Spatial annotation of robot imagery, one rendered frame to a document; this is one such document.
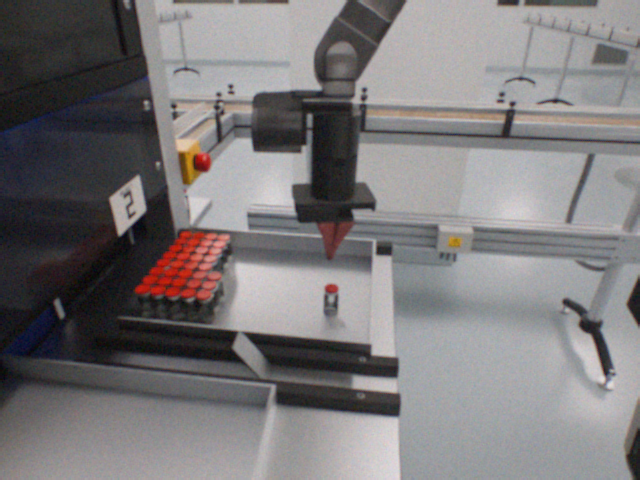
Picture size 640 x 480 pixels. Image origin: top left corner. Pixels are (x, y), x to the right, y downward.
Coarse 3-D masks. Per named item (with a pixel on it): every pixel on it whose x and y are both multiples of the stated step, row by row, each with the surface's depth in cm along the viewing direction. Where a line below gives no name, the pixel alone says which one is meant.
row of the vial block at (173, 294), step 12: (204, 240) 73; (216, 240) 75; (204, 252) 70; (192, 264) 67; (180, 276) 64; (192, 276) 65; (180, 288) 62; (168, 300) 61; (180, 300) 62; (180, 312) 62
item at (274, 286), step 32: (256, 256) 78; (288, 256) 78; (320, 256) 78; (352, 256) 78; (224, 288) 69; (256, 288) 69; (288, 288) 69; (320, 288) 69; (352, 288) 69; (128, 320) 58; (160, 320) 58; (224, 320) 63; (256, 320) 63; (288, 320) 63; (320, 320) 63; (352, 320) 63; (352, 352) 55
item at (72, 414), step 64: (0, 384) 53; (64, 384) 53; (128, 384) 51; (192, 384) 50; (256, 384) 48; (0, 448) 45; (64, 448) 45; (128, 448) 45; (192, 448) 45; (256, 448) 42
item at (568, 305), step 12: (564, 300) 197; (564, 312) 198; (576, 312) 185; (588, 324) 173; (600, 324) 173; (600, 336) 168; (600, 348) 166; (600, 360) 164; (612, 372) 159; (600, 384) 162; (612, 384) 162
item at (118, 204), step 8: (136, 176) 66; (128, 184) 64; (136, 184) 66; (120, 192) 62; (136, 192) 66; (112, 200) 60; (120, 200) 62; (128, 200) 64; (136, 200) 66; (112, 208) 60; (120, 208) 62; (136, 208) 66; (144, 208) 69; (120, 216) 62; (136, 216) 66; (120, 224) 62; (128, 224) 64; (120, 232) 62
